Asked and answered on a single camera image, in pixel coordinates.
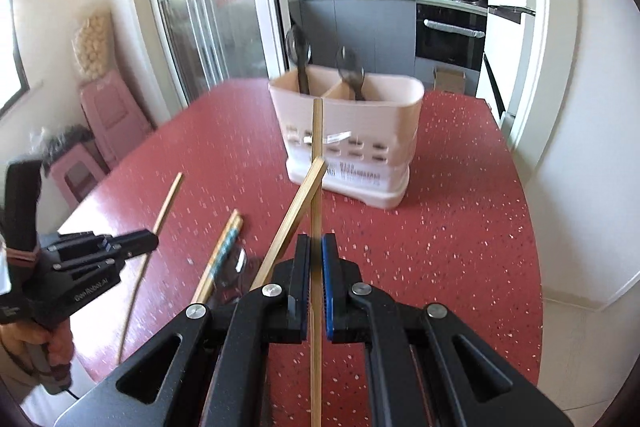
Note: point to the grey kitchen counter cabinet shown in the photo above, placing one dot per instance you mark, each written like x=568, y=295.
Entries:
x=350, y=27

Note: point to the white kitchen appliance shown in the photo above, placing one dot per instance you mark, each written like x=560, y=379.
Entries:
x=505, y=67

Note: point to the glass sliding door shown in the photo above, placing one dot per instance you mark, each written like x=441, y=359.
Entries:
x=210, y=22

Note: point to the black built-in oven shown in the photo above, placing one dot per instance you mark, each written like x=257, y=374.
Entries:
x=447, y=39

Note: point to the bag of white balls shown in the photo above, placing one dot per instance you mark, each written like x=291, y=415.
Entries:
x=92, y=42

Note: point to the dark plastic spoon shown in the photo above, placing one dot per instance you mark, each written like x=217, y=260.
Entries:
x=348, y=64
x=298, y=49

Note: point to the blue patterned bamboo chopstick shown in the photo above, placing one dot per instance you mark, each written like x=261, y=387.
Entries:
x=219, y=244
x=229, y=243

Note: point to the pink plastic stool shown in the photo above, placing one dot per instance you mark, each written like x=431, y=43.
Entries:
x=75, y=177

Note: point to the dark grey cloth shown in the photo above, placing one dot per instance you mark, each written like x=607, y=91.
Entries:
x=60, y=143

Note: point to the person's left hand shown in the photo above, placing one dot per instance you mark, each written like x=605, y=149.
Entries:
x=59, y=347

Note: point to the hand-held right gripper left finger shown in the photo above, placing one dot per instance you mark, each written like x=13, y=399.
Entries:
x=303, y=292

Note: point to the window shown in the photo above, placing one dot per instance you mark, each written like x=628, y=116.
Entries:
x=7, y=52

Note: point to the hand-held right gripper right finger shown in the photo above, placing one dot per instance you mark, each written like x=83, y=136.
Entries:
x=328, y=294

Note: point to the plain bamboo chopstick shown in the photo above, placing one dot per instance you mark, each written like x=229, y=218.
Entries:
x=290, y=222
x=165, y=219
x=317, y=207

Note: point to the cardboard box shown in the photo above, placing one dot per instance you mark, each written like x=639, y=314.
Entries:
x=449, y=79

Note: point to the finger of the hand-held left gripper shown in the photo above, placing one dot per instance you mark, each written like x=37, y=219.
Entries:
x=135, y=243
x=95, y=268

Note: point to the pink folding chair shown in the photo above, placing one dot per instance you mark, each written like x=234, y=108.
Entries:
x=115, y=117

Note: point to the white plastic cutlery holder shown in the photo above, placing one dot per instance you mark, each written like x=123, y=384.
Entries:
x=360, y=127

